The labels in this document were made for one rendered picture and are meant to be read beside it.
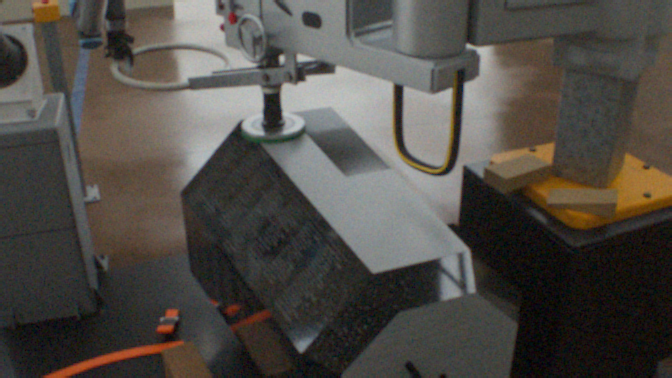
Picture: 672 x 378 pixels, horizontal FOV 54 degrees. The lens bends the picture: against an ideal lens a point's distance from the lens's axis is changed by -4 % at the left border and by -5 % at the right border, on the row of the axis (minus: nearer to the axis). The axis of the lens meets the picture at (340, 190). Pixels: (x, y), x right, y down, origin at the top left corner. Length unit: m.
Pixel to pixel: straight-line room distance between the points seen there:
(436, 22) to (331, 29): 0.34
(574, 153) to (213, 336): 1.52
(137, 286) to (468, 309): 1.80
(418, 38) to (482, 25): 0.17
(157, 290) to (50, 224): 0.58
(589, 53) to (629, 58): 0.11
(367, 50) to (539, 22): 0.46
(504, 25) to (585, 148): 0.59
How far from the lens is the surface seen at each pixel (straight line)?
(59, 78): 3.75
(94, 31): 2.71
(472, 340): 1.77
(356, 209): 1.87
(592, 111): 2.19
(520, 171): 2.19
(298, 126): 2.34
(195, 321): 2.87
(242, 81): 2.35
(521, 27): 1.84
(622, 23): 2.04
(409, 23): 1.70
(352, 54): 1.85
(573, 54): 2.11
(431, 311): 1.64
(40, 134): 2.67
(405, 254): 1.68
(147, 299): 3.04
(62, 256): 2.89
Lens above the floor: 1.75
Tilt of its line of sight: 27 degrees down
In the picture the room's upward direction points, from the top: straight up
